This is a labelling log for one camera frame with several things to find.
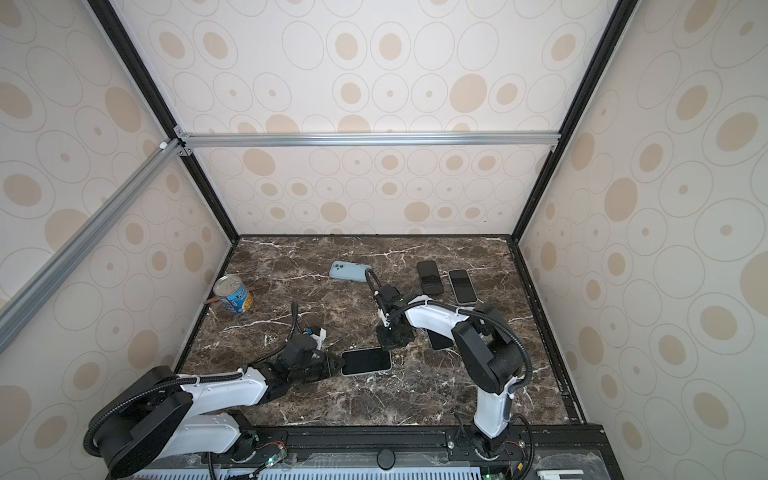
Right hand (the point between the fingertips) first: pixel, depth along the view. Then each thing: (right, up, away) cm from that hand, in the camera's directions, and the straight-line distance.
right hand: (388, 347), depth 91 cm
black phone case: (+16, +19, +15) cm, 29 cm away
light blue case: (-8, -3, -3) cm, 9 cm away
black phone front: (+15, +21, +16) cm, 30 cm away
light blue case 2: (-15, +23, +20) cm, 33 cm away
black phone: (+16, +2, +1) cm, 16 cm away
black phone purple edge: (+26, +17, +15) cm, 35 cm away
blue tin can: (-48, +16, +1) cm, 51 cm away
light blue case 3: (+26, +17, +15) cm, 35 cm away
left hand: (-10, -2, -6) cm, 12 cm away
